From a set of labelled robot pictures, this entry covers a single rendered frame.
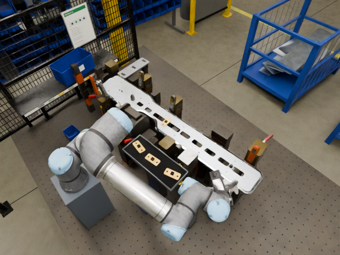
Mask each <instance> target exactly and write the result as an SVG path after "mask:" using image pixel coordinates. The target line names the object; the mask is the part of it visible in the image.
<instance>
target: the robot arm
mask: <svg viewBox="0 0 340 255"><path fill-rule="evenodd" d="M132 129H133V124H132V122H131V120H130V119H129V117H128V116H127V115H126V114H125V113H123V112H122V111H121V110H119V109H117V108H111V109H109V110H107V112H106V113H105V114H104V115H103V116H102V117H101V118H100V119H98V120H97V121H96V122H95V123H94V124H93V126H92V127H91V128H90V129H84V130H83V131H81V132H80V133H79V134H78V135H77V136H76V137H75V138H74V139H73V140H72V141H71V142H70V143H69V144H68V145H67V146H66V147H65V148H64V147H63V148H60V149H59V148H58V149H56V150H55V151H54V152H52V154H51V155H50V157H49V160H48V164H49V167H50V169H51V171H52V172H53V173H54V174H55V175H56V176H57V178H58V179H59V184H60V187H61V188H62V189H63V190H64V191H65V192H67V193H75V192H78V191H80V190H82V189H83V188H84V187H85V186H86V185H87V183H88V181H89V174H88V172H87V170H88V171H89V172H90V173H91V174H92V175H93V176H95V177H96V178H102V179H104V180H105V181H106V182H107V183H109V184H110V185H111V186H113V187H114V188H115V189H117V190H118V191H119V192H121V193H122V194H123V195H125V196H126V197H127V198H128V199H130V200H131V201H132V202H134V203H135V204H136V205H138V206H139V207H140V208H142V209H143V210H144V211H145V212H147V213H148V214H149V215H151V216H152V217H154V218H155V219H156V220H158V221H159V222H160V223H161V224H162V227H161V231H162V233H163V234H164V235H165V236H166V237H168V238H169V239H171V240H173V241H179V240H180V239H181V238H182V236H183V235H184V233H185V232H186V231H187V230H186V229H187V228H188V226H189V224H190V222H191V220H192V219H193V217H194V215H195V213H196V212H197V210H198V208H199V207H200V208H201V209H203V210H205V211H206V212H207V213H208V215H209V217H210V218H211V219H212V220H213V221H215V222H222V221H224V220H226V219H227V217H228V216H229V213H230V206H231V205H233V199H232V197H231V194H230V192H233V191H234V192H235V194H238V186H237V184H238V180H233V181H232V182H230V183H228V184H225V185H224V182H223V179H222V176H221V173H220V170H219V169H218V170H215V171H212V172H209V174H210V178H211V182H212V185H213V187H209V186H208V187H205V186H204V185H202V184H201V183H199V182H198V181H196V180H194V179H192V178H190V177H187V178H186V179H185V180H184V181H183V183H182V185H181V186H180V188H179V190H178V193H179V194H180V196H181V197H180V198H179V200H178V202H177V203H176V205H174V204H172V203H171V202H170V201H168V200H167V199H166V198H164V197H163V196H162V195H160V194H159V193H158V192H156V191H155V190H154V189H153V188H151V187H150V186H149V185H147V184H146V183H145V182H143V181H142V180H141V179H139V178H138V177H137V176H135V175H134V174H133V173H132V172H130V171H129V170H128V169H126V168H125V167H124V166H122V165H121V164H120V163H119V162H117V161H116V160H115V156H114V155H113V154H112V153H111V152H112V151H113V150H114V149H115V148H116V147H117V146H118V144H119V143H120V142H121V141H122V140H123V139H124V138H125V137H126V136H127V135H128V133H130V131H131V130H132ZM82 163H83V164H84V165H85V167H86V168H87V170H86V169H85V168H84V167H82V166H80V165H81V164H82ZM229 191H230V192H229Z"/></svg>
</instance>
